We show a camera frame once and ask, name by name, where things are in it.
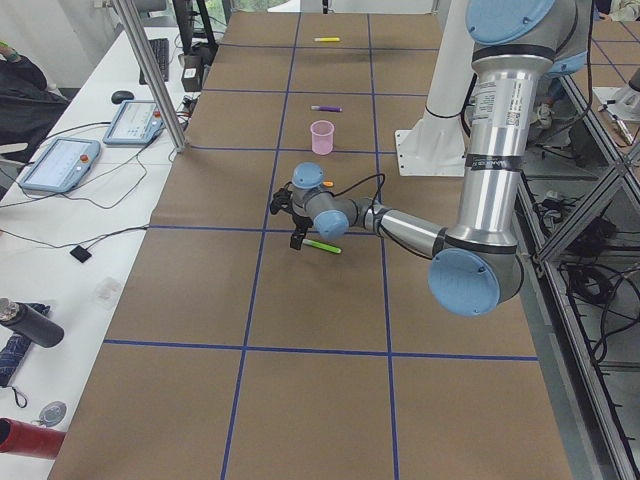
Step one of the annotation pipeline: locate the pink mesh pen holder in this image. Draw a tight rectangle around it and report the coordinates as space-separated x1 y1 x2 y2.
309 120 335 155

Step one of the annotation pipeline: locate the teach pendant tablet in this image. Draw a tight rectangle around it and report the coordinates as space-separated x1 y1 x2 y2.
19 138 101 193
103 100 164 146

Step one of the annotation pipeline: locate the blue folded umbrella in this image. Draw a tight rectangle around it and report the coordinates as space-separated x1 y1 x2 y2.
0 332 32 388

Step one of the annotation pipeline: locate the black computer mouse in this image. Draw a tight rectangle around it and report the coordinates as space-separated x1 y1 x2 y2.
111 90 135 105

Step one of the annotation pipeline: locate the far teach pendant tablet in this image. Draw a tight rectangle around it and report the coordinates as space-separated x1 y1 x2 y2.
103 100 164 146

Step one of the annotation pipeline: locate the aluminium frame post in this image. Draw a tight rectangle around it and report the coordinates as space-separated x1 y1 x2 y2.
111 0 186 153

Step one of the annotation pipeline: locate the near teach pendant tablet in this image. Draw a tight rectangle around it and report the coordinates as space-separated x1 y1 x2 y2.
19 138 101 193

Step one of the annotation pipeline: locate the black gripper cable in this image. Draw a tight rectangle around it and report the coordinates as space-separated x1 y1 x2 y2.
329 172 387 205

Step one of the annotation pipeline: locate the green highlighter pen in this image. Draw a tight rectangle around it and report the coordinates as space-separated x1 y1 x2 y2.
302 238 342 255

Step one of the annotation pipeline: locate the red bottle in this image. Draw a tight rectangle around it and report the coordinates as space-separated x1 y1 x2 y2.
1 418 66 460

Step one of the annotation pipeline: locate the round silver keychain tag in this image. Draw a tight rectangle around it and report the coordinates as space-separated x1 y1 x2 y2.
37 401 67 428

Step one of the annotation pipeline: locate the black water bottle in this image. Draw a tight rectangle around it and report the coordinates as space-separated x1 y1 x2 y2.
1 298 64 348

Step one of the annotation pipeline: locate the person in dark jacket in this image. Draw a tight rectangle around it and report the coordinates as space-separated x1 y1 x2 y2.
1 43 69 163

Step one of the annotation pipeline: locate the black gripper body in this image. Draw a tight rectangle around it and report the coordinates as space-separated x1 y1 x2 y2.
270 182 311 235

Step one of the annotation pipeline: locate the purple highlighter pen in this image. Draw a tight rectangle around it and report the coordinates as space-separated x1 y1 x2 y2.
310 105 343 113

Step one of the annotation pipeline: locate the black monitor stand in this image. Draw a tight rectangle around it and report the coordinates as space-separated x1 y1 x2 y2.
172 0 218 60

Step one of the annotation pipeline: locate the black keyboard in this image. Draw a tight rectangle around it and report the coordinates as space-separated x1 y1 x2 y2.
148 38 170 82

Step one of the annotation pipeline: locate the black box with label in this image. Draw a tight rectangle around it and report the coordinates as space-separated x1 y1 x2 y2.
180 54 204 92

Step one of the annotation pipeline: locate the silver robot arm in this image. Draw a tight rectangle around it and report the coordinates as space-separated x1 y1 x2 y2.
270 1 593 316

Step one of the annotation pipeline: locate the small black square device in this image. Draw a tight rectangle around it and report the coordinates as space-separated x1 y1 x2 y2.
69 245 92 263

